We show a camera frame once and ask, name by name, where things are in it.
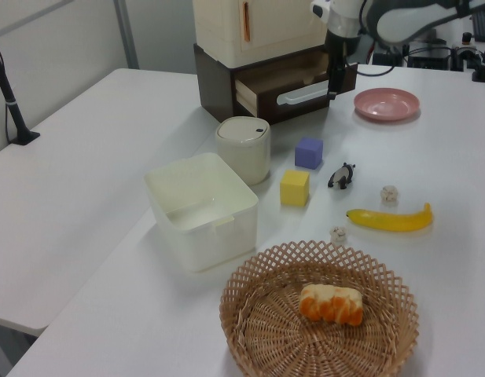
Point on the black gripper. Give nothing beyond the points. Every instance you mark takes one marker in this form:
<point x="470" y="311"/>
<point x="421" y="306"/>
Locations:
<point x="340" y="45"/>

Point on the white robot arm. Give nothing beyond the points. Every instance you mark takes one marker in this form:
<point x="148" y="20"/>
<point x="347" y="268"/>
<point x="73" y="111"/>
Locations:
<point x="403" y="19"/>

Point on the pink plate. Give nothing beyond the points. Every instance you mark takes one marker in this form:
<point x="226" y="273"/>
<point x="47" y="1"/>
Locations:
<point x="385" y="104"/>

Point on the cream plastic cabinet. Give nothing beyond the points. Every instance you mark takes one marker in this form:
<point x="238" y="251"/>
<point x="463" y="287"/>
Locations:
<point x="285" y="23"/>

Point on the purple foam cube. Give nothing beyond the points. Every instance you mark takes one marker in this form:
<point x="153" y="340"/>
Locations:
<point x="308" y="154"/>

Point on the black equipment box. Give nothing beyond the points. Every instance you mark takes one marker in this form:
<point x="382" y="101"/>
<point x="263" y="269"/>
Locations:
<point x="428" y="59"/>

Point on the panda figurine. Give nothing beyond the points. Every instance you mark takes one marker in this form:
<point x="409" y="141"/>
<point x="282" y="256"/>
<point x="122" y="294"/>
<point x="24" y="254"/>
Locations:
<point x="342" y="176"/>

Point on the yellow foam cube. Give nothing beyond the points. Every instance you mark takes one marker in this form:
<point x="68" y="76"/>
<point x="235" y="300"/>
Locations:
<point x="294" y="190"/>

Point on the cream lidded trash can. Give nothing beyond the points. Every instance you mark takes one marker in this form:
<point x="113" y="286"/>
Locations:
<point x="244" y="157"/>

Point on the crumpled paper ball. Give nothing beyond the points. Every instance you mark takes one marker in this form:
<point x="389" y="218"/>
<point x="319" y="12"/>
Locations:
<point x="389" y="194"/>
<point x="338" y="234"/>

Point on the black clamp stand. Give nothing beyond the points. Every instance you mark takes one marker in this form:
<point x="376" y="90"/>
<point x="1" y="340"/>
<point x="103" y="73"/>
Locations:
<point x="483" y="68"/>

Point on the yellow banana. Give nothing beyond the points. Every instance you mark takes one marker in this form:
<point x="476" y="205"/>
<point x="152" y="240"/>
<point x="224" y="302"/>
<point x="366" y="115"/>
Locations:
<point x="387" y="220"/>

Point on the black keyboard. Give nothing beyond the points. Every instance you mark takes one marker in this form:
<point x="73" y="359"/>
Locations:
<point x="483" y="25"/>

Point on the cream plastic storage box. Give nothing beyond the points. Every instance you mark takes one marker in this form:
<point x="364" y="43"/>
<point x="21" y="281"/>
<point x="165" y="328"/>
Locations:
<point x="210" y="239"/>

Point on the bread piece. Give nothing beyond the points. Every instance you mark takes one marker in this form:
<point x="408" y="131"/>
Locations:
<point x="330" y="306"/>

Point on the woven wicker basket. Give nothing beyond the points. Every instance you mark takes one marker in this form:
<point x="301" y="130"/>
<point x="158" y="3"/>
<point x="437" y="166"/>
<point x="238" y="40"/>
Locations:
<point x="265" y="337"/>

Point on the brown drawer cabinet frame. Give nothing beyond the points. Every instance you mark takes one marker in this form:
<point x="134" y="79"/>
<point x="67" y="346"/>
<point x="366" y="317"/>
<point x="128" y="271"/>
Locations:
<point x="212" y="86"/>

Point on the black camera stand pole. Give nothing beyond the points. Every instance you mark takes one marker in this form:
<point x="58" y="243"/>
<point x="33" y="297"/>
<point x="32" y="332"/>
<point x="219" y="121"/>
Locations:
<point x="14" y="110"/>

